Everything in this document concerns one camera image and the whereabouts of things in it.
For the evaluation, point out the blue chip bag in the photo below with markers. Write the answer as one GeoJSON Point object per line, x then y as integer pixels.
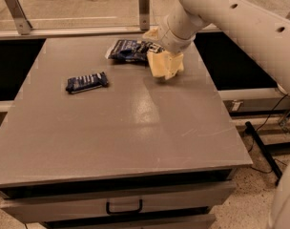
{"type": "Point", "coordinates": [130, 50]}

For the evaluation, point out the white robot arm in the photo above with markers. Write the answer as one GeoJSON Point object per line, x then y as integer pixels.
{"type": "Point", "coordinates": [265, 37]}

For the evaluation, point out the black drawer handle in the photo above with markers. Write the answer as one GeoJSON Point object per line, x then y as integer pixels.
{"type": "Point", "coordinates": [124, 208]}

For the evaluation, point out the metal railing bracket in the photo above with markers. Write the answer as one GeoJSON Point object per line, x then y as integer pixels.
{"type": "Point", "coordinates": [21, 22]}
{"type": "Point", "coordinates": [144, 14]}

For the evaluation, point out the black floor stand bar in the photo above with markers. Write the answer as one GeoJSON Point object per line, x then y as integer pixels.
{"type": "Point", "coordinates": [274, 167]}

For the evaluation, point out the yellow sponge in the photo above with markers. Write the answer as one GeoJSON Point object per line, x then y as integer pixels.
{"type": "Point", "coordinates": [156, 63]}

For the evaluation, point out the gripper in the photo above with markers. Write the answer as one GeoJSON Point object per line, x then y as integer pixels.
{"type": "Point", "coordinates": [172, 41]}

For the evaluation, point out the left metal railing bracket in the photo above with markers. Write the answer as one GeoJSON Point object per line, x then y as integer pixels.
{"type": "Point", "coordinates": [21, 22]}

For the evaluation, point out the middle metal railing bracket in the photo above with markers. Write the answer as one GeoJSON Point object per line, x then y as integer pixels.
{"type": "Point", "coordinates": [144, 14]}

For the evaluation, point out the dark blue snack bar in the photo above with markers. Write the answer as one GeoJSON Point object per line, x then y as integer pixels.
{"type": "Point", "coordinates": [86, 82]}

